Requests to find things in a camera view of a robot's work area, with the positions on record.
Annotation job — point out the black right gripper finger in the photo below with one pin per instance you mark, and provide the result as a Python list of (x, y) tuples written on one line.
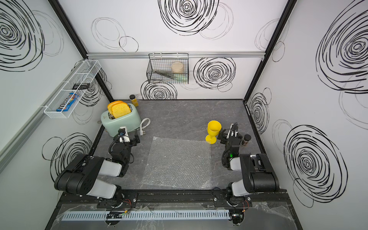
[(234, 128), (222, 137)]

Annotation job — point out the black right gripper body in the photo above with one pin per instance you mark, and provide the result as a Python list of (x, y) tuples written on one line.
[(226, 141)]

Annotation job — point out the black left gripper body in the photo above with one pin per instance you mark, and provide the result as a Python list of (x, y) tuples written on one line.
[(128, 147)]

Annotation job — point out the yellow plastic wine glass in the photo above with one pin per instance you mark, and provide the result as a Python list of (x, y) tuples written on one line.
[(213, 129)]

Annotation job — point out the clear bubble wrap sheet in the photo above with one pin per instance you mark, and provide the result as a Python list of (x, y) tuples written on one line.
[(177, 163)]

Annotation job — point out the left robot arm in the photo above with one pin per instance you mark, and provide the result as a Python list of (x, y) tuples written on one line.
[(80, 177)]

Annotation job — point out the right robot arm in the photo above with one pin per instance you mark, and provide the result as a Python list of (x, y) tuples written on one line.
[(258, 175)]

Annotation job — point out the dark spice jar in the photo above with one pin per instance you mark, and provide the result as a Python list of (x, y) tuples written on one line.
[(246, 139)]

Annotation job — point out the mint green toaster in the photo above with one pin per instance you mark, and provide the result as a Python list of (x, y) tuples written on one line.
[(131, 121)]

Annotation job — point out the yellow toast slice front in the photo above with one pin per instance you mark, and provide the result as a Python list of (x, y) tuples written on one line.
[(120, 110)]

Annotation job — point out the yellow toast slice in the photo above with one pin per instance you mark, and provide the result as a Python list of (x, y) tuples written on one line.
[(109, 107), (120, 110)]

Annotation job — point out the yellow liquid jar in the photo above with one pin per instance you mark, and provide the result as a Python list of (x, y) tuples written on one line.
[(134, 100)]

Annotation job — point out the yellow toast slice rear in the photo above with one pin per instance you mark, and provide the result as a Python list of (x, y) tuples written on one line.
[(109, 107)]

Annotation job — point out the black small box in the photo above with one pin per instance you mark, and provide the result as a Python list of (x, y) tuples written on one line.
[(81, 86)]

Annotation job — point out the blue snack packet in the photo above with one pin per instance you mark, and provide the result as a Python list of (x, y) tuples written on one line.
[(68, 102)]

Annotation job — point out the cream ceramic bowl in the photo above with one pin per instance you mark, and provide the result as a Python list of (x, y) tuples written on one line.
[(177, 67)]

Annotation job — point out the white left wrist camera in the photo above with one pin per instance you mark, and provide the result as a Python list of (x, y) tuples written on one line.
[(123, 136)]

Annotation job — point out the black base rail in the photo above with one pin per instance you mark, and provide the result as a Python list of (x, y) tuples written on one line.
[(135, 198)]

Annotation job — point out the white slotted cable duct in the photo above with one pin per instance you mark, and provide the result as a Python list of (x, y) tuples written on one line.
[(146, 215)]

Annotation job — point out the white wire shelf basket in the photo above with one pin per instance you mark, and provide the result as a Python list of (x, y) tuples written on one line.
[(86, 73)]

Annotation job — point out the black wire basket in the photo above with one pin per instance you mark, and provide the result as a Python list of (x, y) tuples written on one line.
[(159, 70)]

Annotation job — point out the left wall aluminium rail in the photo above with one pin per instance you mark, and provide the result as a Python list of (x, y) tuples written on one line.
[(24, 133)]

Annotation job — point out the black corner frame post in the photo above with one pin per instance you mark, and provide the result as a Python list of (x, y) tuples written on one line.
[(271, 45)]

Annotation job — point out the black left corner post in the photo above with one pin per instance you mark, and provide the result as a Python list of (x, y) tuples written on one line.
[(57, 8)]

